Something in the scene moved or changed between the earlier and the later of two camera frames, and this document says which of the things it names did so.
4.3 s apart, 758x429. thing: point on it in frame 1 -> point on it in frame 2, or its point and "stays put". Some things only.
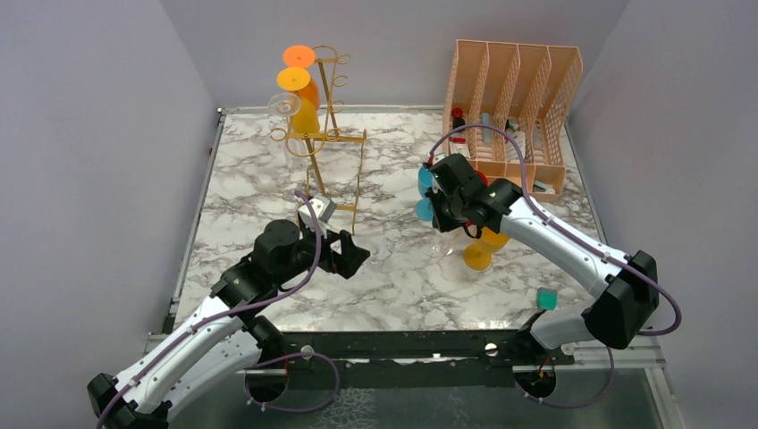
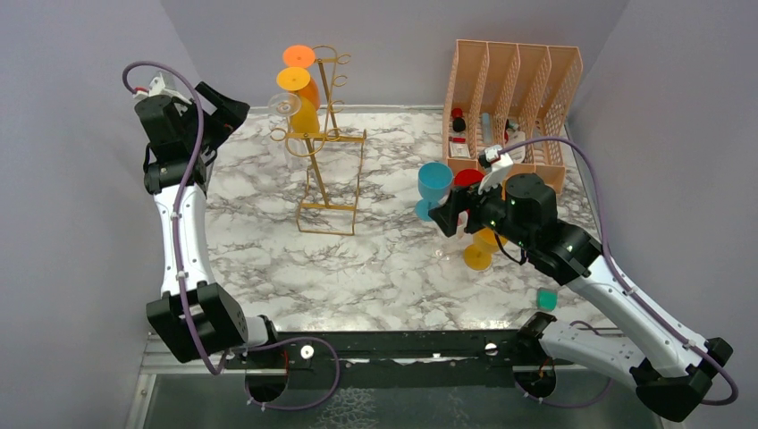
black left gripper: x=349 y=260 -> x=227 y=115
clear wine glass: x=288 y=105 stays put
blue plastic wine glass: x=425 y=207 stays put
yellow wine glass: x=478 y=256 stays put
